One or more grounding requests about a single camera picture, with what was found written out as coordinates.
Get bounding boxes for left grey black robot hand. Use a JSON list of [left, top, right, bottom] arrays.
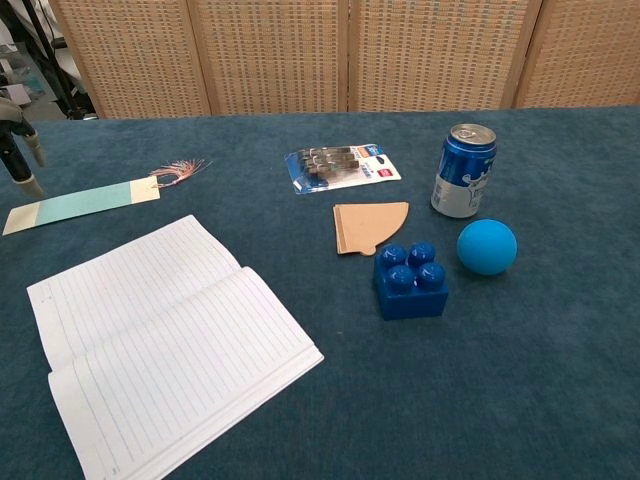
[[0, 97, 48, 197]]

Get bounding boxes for teal cream bookmark with tassel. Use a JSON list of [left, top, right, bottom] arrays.
[[2, 158, 214, 237]]

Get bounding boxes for white box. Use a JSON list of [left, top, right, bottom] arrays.
[[0, 82, 34, 109]]

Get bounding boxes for black tripod stand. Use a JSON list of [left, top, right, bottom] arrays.
[[0, 0, 97, 120]]

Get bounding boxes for open lined white notebook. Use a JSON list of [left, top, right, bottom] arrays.
[[26, 214, 325, 480]]

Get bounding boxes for binder clips blister pack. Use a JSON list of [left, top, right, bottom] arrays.
[[283, 143, 403, 196]]

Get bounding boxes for wicker folding screen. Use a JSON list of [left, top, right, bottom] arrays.
[[48, 0, 640, 120]]

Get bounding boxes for brown fan-shaped paper filter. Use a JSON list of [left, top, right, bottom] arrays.
[[332, 201, 410, 257]]

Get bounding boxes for blue four-stud building block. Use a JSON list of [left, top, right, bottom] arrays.
[[372, 240, 450, 322]]

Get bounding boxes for blue white drink can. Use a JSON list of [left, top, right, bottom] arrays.
[[430, 123, 498, 219]]

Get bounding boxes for blue rubber ball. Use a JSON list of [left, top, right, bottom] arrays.
[[456, 218, 519, 277]]

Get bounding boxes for dark teal table cover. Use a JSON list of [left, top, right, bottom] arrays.
[[0, 106, 640, 480]]

